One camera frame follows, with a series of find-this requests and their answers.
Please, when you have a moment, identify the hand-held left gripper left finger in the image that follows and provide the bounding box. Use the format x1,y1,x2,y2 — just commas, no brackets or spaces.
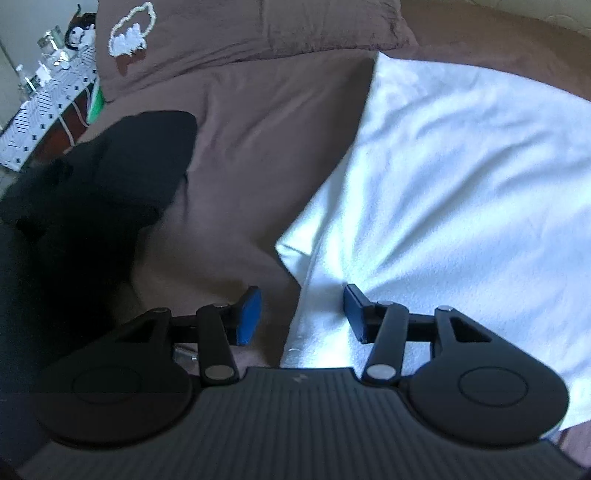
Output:
111,285,263,386

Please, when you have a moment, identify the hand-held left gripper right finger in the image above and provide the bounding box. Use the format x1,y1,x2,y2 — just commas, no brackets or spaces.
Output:
342,283,495,384

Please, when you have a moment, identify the large white towel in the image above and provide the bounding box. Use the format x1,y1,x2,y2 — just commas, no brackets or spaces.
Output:
276,51,591,428

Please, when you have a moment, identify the brown bed sheet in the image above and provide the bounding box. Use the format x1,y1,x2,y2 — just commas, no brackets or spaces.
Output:
104,4,591,370

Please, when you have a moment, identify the dark cloth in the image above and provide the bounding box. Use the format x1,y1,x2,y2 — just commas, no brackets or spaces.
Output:
0,110,200,462

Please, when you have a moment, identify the green plush toy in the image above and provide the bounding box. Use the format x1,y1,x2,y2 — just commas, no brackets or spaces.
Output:
88,76,110,126

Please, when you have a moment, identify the brown nightstand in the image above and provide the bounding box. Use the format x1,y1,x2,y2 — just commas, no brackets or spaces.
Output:
30,90,95,164

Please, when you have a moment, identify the brown pillow with white embroidery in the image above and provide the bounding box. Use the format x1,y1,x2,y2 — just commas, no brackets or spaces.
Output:
95,0,271,104

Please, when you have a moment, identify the plain brown pillow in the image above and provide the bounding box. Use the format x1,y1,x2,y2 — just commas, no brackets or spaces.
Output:
259,0,420,52

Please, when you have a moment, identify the black white figurine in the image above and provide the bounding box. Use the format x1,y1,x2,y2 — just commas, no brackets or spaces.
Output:
65,4,99,48

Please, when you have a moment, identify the glass jar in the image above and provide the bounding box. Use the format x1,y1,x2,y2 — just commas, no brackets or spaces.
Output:
37,27,64,55

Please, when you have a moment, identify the beige round headboard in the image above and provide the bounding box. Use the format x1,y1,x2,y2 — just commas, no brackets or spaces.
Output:
402,0,591,35

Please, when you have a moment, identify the white cable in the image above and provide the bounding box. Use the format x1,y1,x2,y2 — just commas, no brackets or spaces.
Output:
56,102,89,149

